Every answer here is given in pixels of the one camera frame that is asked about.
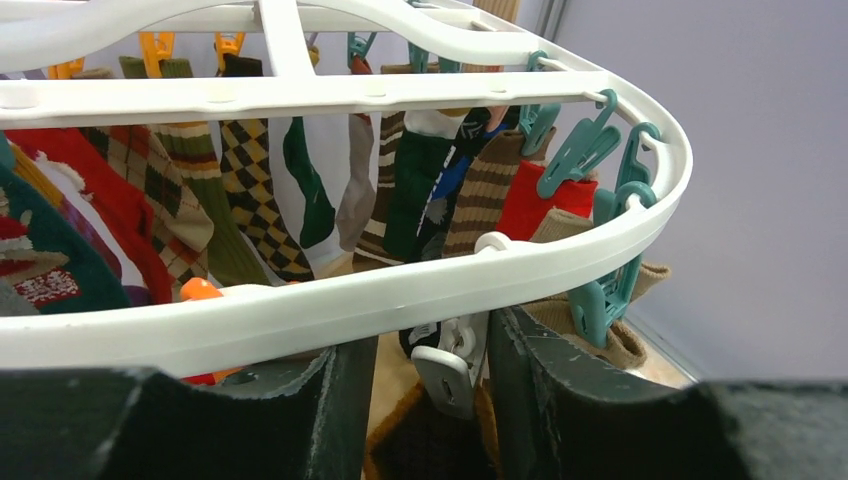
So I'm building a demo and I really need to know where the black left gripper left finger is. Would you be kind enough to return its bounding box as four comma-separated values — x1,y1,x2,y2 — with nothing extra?
1,338,377,479

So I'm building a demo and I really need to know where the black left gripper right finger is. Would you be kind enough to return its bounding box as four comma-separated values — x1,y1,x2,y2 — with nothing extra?
489,306,847,479

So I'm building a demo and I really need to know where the maroon purple yellow sock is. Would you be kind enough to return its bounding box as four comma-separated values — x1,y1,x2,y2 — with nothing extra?
363,384,504,480

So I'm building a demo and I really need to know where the white hanger clip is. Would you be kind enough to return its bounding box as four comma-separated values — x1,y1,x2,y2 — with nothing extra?
411,312,489,420

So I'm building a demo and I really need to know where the teal hanger clip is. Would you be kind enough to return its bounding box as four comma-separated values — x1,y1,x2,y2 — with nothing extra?
567,181,656,349

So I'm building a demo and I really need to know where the white plastic sock hanger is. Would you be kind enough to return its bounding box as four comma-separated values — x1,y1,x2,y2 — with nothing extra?
1,1,693,377

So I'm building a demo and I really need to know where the cream brown patch sock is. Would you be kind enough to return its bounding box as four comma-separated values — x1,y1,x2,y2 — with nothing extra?
523,208,672,371

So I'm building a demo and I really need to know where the red sock at right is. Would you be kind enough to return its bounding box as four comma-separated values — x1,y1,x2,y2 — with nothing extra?
495,160,598,241

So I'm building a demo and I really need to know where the white green patch sock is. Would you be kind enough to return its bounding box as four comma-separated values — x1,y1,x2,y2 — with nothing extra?
269,115,350,278

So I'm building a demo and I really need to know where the brown tan striped sock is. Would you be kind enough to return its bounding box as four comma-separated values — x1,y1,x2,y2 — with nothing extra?
442,130,525,258

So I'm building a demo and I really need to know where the red and cream sock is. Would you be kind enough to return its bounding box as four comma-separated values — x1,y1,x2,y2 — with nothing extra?
7,128,173,304

